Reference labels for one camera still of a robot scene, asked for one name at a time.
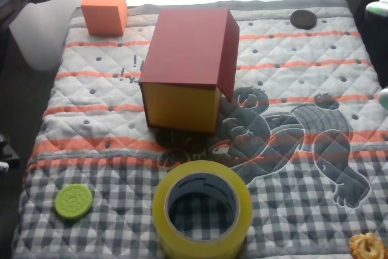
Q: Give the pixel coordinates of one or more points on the orange cube block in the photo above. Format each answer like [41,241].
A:
[103,7]

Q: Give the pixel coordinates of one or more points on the dark brown round cookie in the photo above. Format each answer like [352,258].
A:
[303,19]

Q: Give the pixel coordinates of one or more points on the yellow box with red lid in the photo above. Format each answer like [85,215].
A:
[188,46]

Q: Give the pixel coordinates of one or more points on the grey quilt with printed bear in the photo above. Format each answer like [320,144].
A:
[121,137]

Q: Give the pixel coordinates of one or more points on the yellow tape roll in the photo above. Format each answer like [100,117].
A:
[166,234]

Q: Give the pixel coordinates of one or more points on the green toy sandwich cookie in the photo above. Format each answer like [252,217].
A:
[73,203]

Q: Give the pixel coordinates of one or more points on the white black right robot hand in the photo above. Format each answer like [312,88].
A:
[377,43]

